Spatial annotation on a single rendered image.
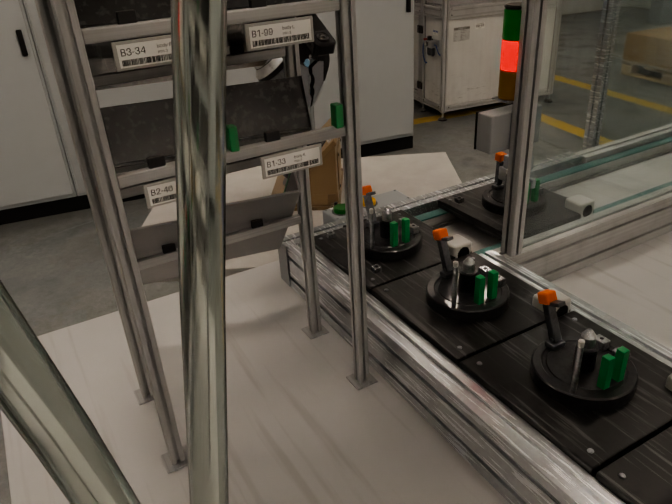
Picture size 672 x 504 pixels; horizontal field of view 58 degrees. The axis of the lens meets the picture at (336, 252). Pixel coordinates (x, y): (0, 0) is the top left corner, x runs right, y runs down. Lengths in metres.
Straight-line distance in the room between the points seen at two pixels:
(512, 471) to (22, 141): 3.64
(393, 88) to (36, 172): 2.42
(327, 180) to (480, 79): 3.97
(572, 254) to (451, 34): 4.04
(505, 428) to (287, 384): 0.39
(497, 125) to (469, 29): 4.25
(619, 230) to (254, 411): 0.89
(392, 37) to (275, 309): 3.36
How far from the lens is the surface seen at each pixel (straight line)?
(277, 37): 0.77
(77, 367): 1.23
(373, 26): 4.36
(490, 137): 1.13
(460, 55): 5.36
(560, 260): 1.36
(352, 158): 0.85
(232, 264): 1.45
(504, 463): 0.87
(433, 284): 1.07
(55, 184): 4.19
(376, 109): 4.49
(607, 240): 1.46
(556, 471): 0.82
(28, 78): 4.02
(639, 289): 1.39
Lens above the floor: 1.56
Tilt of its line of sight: 29 degrees down
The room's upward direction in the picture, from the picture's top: 4 degrees counter-clockwise
